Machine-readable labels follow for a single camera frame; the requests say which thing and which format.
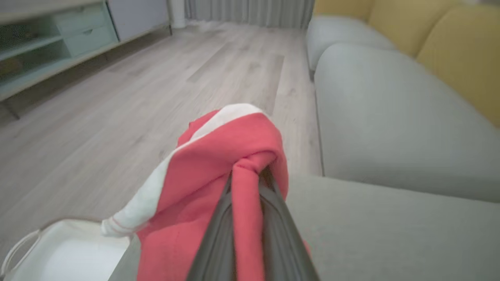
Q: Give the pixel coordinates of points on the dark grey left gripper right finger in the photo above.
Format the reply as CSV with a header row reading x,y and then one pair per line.
x,y
281,249

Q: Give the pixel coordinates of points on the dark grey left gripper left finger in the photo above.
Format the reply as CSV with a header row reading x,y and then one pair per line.
x,y
218,249

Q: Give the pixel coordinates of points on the red white lettered t-shirt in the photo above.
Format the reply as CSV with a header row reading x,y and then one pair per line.
x,y
203,164

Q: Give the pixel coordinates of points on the white laundry basket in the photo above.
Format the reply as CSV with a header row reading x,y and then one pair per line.
x,y
70,253

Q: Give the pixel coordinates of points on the grey sofa seat cushion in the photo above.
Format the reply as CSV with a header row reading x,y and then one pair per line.
x,y
383,117
340,35

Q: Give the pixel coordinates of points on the grey pleated curtain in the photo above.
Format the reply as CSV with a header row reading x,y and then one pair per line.
x,y
250,11

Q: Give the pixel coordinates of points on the yellow sofa back cushion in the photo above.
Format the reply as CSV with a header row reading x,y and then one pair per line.
x,y
406,23
343,8
468,58

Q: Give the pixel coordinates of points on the pale green television cabinet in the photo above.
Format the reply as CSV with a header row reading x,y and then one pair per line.
x,y
78,39

